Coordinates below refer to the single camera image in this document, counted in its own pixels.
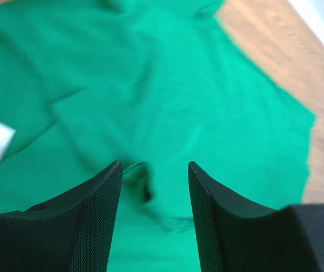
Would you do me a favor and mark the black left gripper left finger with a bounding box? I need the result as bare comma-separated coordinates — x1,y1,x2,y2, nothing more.
0,161,123,271

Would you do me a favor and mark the green t-shirt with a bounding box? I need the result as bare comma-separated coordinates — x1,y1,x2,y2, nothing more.
0,1,315,271

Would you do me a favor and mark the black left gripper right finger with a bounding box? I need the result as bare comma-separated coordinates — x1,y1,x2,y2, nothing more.
188,162,324,271

